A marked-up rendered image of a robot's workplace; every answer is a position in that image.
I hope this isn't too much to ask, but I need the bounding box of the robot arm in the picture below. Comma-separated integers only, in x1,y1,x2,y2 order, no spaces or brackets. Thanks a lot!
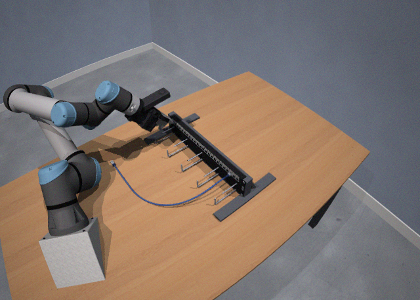
3,81,140,236

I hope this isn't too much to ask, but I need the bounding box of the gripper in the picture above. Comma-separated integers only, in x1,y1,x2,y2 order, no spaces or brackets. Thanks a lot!
124,98,173,132

